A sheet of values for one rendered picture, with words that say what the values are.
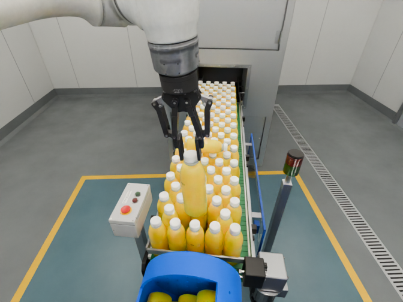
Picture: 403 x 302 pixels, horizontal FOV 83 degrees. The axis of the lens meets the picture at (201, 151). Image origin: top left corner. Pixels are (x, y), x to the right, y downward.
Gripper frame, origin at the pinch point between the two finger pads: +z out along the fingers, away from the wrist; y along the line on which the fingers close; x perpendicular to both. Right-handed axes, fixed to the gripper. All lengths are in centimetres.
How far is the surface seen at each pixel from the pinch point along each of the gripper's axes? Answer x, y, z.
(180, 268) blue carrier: -21.3, -2.0, 21.4
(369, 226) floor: 80, 139, 167
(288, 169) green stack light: 24, 34, 33
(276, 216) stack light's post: 21, 33, 63
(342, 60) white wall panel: 428, 228, 148
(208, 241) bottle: -3.8, 2.7, 42.5
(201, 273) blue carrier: -21.9, 3.4, 21.9
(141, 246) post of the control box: 3, -31, 65
